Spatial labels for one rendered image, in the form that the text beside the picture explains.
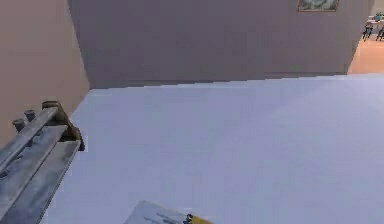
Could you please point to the grey slatted wooden bench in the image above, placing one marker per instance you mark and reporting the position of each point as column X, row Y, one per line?
column 31, row 166

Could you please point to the dark chair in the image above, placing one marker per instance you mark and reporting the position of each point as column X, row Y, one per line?
column 367, row 31

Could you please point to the framed wall picture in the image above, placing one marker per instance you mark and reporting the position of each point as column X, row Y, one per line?
column 318, row 4

